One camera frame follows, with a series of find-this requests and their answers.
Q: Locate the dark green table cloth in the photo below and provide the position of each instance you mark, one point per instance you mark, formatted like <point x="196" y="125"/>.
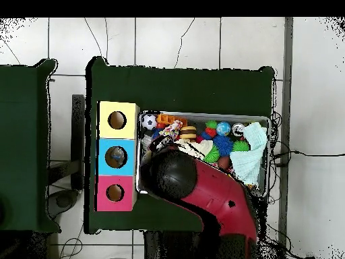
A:
<point x="178" y="86"/>
<point x="27" y="97"/>

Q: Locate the orange plastic toy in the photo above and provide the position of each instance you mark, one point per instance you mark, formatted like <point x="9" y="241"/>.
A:
<point x="167" y="118"/>

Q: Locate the mint green cloth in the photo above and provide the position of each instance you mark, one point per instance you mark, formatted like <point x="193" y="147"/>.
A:
<point x="250" y="156"/>

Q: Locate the clear plastic packet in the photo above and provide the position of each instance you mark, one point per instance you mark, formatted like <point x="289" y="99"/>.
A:
<point x="117" y="156"/>

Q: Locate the clear shallow bin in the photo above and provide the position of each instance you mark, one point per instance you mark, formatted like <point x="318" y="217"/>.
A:
<point x="259" y="116"/>

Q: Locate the toy burger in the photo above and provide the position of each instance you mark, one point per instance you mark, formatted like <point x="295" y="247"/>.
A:
<point x="188" y="132"/>

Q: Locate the black and white soccer ball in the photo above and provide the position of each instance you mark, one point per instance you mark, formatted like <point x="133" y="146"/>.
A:
<point x="149" y="122"/>

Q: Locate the cream yellow cloth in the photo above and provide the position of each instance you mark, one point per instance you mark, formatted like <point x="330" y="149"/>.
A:
<point x="202" y="147"/>

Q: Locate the wooden box with three holes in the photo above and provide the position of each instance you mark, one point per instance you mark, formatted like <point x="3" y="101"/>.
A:
<point x="105" y="162"/>

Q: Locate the colourful dotted packet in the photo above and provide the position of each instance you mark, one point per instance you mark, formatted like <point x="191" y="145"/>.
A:
<point x="171" y="129"/>

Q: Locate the brown rubber ball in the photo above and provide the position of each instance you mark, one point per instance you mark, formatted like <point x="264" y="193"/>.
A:
<point x="223" y="162"/>

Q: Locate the blue globe ball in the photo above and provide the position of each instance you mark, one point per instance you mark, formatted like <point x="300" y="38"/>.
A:
<point x="223" y="128"/>

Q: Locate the large blue spiky ball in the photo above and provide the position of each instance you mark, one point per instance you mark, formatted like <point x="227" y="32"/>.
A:
<point x="222" y="145"/>

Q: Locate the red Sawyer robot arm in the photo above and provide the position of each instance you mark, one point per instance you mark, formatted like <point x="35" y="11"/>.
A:
<point x="215" y="199"/>

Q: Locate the black stand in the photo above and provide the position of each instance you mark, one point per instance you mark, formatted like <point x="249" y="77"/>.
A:
<point x="78" y="140"/>

